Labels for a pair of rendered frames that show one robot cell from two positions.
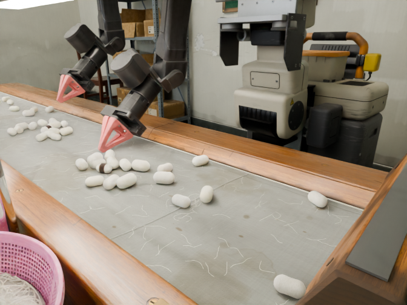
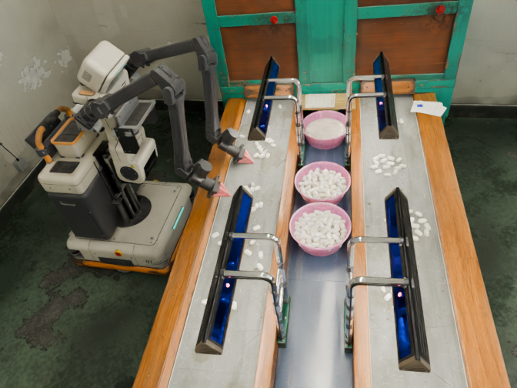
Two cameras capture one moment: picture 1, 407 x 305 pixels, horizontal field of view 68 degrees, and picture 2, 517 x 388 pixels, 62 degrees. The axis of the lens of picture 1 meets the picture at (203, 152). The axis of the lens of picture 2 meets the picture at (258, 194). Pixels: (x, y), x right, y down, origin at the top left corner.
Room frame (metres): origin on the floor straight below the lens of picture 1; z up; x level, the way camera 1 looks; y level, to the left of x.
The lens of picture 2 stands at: (1.39, 1.77, 2.21)
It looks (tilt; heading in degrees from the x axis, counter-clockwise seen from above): 45 degrees down; 244
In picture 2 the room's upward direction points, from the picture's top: 10 degrees counter-clockwise
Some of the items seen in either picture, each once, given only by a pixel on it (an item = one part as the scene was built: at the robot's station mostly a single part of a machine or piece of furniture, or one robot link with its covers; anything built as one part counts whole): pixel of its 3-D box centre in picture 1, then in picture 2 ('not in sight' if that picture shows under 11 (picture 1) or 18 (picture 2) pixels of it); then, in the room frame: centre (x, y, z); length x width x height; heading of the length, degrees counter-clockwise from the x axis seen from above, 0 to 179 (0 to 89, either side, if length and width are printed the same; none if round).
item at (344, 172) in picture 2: not in sight; (322, 186); (0.45, 0.58, 0.72); 0.27 x 0.27 x 0.10
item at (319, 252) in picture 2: not in sight; (320, 231); (0.64, 0.79, 0.72); 0.27 x 0.27 x 0.10
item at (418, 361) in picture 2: not in sight; (405, 265); (0.71, 1.29, 1.08); 0.62 x 0.08 x 0.07; 49
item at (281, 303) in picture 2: not in sight; (257, 290); (1.07, 0.98, 0.90); 0.20 x 0.19 x 0.45; 49
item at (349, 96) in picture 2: not in sight; (365, 123); (0.13, 0.52, 0.90); 0.20 x 0.19 x 0.45; 49
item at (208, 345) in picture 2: not in sight; (227, 259); (1.13, 0.92, 1.08); 0.62 x 0.08 x 0.07; 49
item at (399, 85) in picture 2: not in sight; (387, 86); (-0.27, 0.27, 0.83); 0.30 x 0.06 x 0.07; 139
